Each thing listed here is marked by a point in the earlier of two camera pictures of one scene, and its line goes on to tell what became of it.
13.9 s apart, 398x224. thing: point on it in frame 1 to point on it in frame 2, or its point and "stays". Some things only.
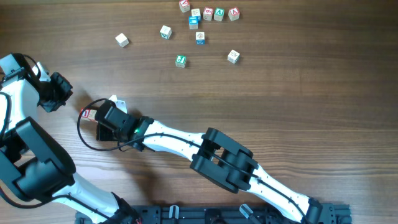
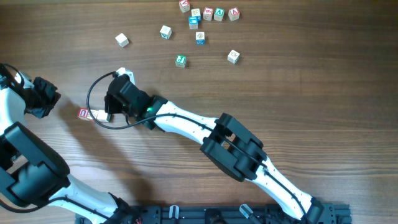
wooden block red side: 86,112 stays
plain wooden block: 92,116 stays
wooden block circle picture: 180,61 stays
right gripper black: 101,112 to 109,104
